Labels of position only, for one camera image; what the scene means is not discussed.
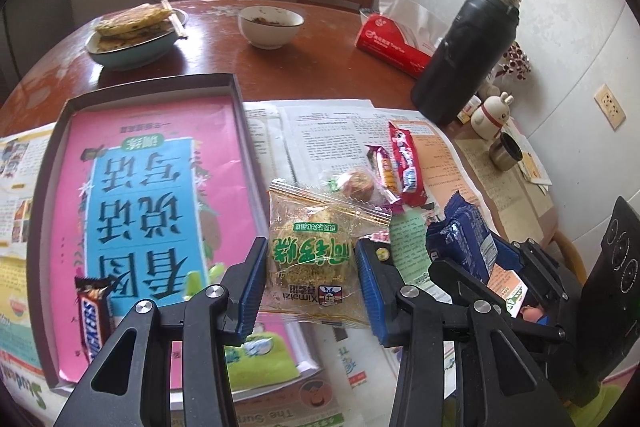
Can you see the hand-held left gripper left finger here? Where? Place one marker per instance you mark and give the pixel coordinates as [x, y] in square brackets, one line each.
[248, 294]

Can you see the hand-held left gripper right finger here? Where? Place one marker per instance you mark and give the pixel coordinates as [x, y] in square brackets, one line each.
[371, 292]

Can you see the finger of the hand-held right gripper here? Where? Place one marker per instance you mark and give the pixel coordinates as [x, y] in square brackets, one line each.
[460, 279]
[537, 264]

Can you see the blue snack packet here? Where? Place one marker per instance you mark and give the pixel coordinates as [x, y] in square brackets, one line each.
[465, 237]

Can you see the clear packet green label pastry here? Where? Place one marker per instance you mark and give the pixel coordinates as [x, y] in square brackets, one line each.
[310, 247]

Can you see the round pastry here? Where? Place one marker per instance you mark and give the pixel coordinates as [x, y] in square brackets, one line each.
[357, 184]

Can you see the dark cardboard box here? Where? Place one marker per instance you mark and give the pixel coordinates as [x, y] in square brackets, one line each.
[50, 187]

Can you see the light wooden chair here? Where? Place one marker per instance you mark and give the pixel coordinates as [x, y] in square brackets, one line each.
[570, 257]

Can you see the yellow card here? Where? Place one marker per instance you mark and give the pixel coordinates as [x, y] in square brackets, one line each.
[535, 167]

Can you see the metal cup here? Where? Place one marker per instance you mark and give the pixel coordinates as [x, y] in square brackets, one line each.
[502, 154]

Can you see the orange and pink biscuit packet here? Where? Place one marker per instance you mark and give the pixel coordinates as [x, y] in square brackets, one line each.
[385, 172]

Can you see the red snack packet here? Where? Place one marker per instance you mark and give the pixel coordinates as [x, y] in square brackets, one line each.
[407, 162]

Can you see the brown chocolate bar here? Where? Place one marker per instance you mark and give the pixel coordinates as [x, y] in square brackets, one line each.
[92, 317]

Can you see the newspaper with orange panel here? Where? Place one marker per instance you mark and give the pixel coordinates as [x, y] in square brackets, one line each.
[325, 132]

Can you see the small medicine bottle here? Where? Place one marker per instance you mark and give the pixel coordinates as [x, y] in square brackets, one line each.
[467, 112]

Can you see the flower patterned vase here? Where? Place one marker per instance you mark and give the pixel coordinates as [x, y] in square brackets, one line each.
[517, 62]

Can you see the black thermos flask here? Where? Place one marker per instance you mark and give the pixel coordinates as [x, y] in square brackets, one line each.
[460, 57]

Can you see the red tissue pack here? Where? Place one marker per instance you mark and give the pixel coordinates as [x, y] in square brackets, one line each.
[390, 47]

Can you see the colourful printed newspaper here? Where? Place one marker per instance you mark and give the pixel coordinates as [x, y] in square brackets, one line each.
[15, 217]

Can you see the white bowl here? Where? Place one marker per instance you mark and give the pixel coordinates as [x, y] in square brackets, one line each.
[270, 32]

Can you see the bowl of flatbread with chopsticks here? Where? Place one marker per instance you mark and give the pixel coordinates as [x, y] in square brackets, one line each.
[132, 52]

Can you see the wooden chopstick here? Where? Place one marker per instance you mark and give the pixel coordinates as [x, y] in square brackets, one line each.
[177, 18]
[172, 19]

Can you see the stack of flat pancakes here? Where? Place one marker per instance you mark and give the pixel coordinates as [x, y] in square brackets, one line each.
[132, 24]

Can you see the cream wall socket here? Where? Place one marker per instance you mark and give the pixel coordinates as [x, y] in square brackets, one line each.
[610, 107]

